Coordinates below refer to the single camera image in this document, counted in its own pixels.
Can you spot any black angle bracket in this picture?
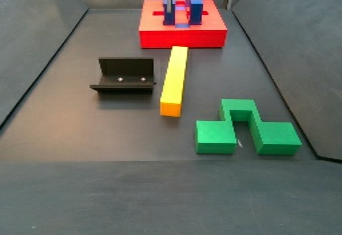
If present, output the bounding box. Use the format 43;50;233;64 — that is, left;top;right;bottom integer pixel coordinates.
90;57;155;93

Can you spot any long yellow block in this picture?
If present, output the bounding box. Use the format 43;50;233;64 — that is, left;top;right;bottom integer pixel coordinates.
160;46;188;117

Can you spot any green U-shaped block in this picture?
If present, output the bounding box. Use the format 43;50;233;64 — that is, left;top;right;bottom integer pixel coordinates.
195;99;302;155

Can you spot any blue U-shaped block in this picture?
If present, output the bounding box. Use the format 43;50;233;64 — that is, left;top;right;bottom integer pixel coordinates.
163;0;206;28

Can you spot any red board with slots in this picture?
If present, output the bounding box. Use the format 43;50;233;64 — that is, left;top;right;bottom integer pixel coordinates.
139;0;227;48

